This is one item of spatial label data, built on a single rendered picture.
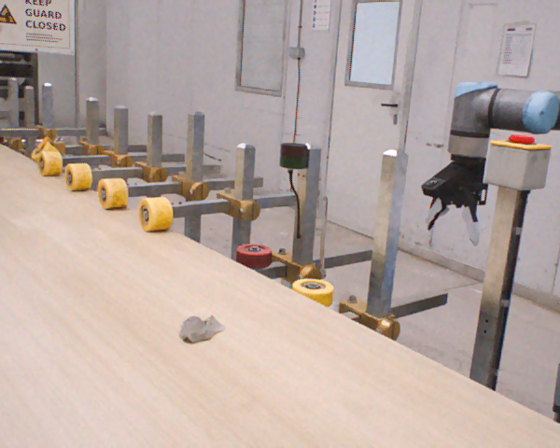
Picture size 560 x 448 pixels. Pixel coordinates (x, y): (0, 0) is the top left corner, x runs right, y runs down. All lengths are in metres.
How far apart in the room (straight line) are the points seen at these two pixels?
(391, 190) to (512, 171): 0.27
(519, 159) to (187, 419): 0.62
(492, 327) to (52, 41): 3.08
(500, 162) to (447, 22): 3.60
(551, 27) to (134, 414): 3.65
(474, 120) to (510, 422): 0.79
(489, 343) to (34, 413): 0.72
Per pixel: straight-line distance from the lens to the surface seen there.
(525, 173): 1.04
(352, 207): 5.31
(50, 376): 0.90
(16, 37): 3.72
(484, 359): 1.15
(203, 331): 0.99
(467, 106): 1.49
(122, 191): 1.75
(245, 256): 1.40
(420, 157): 4.72
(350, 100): 5.31
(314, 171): 1.41
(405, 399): 0.87
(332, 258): 1.58
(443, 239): 4.61
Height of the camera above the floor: 1.32
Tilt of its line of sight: 14 degrees down
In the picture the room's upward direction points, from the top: 4 degrees clockwise
